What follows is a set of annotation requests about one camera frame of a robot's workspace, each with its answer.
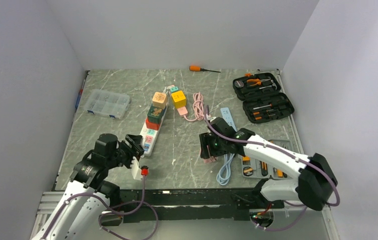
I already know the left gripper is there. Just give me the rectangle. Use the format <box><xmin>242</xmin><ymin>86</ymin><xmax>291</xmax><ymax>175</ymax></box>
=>
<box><xmin>106</xmin><ymin>134</ymin><xmax>144</xmax><ymax>172</ymax></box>

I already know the pink cube plug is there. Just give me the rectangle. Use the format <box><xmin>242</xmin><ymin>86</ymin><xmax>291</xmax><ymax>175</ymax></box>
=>
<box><xmin>204</xmin><ymin>157</ymin><xmax>217</xmax><ymax>164</ymax></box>

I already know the light blue cable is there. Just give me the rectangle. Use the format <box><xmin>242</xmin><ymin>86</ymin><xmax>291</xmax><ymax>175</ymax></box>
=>
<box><xmin>216</xmin><ymin>152</ymin><xmax>236</xmax><ymax>186</ymax></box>

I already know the blue power strip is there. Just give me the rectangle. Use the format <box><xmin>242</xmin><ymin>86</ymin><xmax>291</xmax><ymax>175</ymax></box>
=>
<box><xmin>220</xmin><ymin>107</ymin><xmax>237</xmax><ymax>131</ymax></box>

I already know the grey tool tray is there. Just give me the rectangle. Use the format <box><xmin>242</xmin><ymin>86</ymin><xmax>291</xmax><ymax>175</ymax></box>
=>
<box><xmin>240</xmin><ymin>139</ymin><xmax>294</xmax><ymax>180</ymax></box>

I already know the white power strip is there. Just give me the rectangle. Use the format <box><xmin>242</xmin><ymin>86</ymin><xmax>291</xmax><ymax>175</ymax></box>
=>
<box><xmin>140</xmin><ymin>106</ymin><xmax>167</xmax><ymax>157</ymax></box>

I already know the black tool case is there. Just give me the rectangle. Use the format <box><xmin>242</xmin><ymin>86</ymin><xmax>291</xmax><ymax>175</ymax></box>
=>
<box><xmin>232</xmin><ymin>72</ymin><xmax>295</xmax><ymax>124</ymax></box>

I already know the clear screw box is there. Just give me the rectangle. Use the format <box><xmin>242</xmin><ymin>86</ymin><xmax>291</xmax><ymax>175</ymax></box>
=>
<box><xmin>84</xmin><ymin>89</ymin><xmax>130</xmax><ymax>119</ymax></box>

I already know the pink power strip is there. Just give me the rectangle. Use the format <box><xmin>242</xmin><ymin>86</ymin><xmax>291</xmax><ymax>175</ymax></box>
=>
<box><xmin>166</xmin><ymin>85</ymin><xmax>188</xmax><ymax>117</ymax></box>

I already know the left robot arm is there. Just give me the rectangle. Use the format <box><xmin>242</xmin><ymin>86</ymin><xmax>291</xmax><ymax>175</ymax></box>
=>
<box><xmin>33</xmin><ymin>133</ymin><xmax>144</xmax><ymax>240</ymax></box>

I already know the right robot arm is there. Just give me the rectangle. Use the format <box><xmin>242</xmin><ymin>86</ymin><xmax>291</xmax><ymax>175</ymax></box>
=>
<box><xmin>199</xmin><ymin>117</ymin><xmax>340</xmax><ymax>211</ymax></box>

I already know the yellow cube plug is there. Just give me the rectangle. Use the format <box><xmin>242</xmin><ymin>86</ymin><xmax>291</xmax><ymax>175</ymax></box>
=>
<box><xmin>171</xmin><ymin>90</ymin><xmax>187</xmax><ymax>109</ymax></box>

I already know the green cube plug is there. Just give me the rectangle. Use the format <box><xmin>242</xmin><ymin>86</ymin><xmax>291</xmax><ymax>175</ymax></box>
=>
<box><xmin>147</xmin><ymin>105</ymin><xmax>166</xmax><ymax>125</ymax></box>

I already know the red cube plug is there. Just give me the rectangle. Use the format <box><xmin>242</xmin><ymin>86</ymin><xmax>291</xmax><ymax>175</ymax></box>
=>
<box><xmin>145</xmin><ymin>118</ymin><xmax>160</xmax><ymax>131</ymax></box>

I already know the teal small plug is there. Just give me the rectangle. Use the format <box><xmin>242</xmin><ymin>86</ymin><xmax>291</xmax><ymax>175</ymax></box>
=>
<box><xmin>169</xmin><ymin>86</ymin><xmax>179</xmax><ymax>94</ymax></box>

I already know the beige cube plug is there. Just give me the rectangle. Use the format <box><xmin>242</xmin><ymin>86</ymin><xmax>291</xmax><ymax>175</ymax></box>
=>
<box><xmin>152</xmin><ymin>92</ymin><xmax>168</xmax><ymax>109</ymax></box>

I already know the blue pen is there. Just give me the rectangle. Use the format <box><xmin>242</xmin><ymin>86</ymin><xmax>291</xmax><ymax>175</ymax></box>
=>
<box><xmin>75</xmin><ymin>80</ymin><xmax>86</xmax><ymax>110</ymax></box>

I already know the orange screwdriver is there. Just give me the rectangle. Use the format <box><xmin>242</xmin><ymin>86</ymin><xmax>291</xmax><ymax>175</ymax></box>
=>
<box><xmin>189</xmin><ymin>65</ymin><xmax>221</xmax><ymax>73</ymax></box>

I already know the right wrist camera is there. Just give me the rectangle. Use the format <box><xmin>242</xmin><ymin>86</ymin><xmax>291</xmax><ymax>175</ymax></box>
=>
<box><xmin>206</xmin><ymin>114</ymin><xmax>216</xmax><ymax>122</ymax></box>

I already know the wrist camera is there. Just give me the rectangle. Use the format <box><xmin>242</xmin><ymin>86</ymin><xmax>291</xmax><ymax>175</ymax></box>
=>
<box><xmin>131</xmin><ymin>158</ymin><xmax>149</xmax><ymax>181</ymax></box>
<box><xmin>206</xmin><ymin>114</ymin><xmax>216</xmax><ymax>122</ymax></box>

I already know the pink coiled cable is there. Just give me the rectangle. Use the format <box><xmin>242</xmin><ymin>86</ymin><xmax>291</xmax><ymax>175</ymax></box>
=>
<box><xmin>183</xmin><ymin>92</ymin><xmax>209</xmax><ymax>123</ymax></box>

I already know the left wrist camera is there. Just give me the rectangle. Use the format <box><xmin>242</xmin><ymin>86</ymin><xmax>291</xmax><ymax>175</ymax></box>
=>
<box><xmin>131</xmin><ymin>158</ymin><xmax>149</xmax><ymax>181</ymax></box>

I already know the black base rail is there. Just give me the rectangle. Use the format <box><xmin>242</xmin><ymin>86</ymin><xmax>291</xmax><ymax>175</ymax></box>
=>
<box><xmin>110</xmin><ymin>188</ymin><xmax>284</xmax><ymax>223</ymax></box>

